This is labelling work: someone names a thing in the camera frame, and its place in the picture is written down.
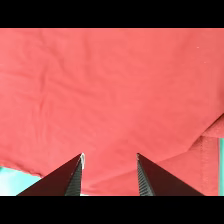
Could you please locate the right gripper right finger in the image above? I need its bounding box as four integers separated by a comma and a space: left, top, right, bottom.
136, 152, 204, 197

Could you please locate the red T-shirt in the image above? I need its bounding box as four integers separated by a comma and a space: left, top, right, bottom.
0, 27, 224, 197

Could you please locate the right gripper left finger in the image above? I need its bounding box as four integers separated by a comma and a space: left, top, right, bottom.
18, 152, 86, 197

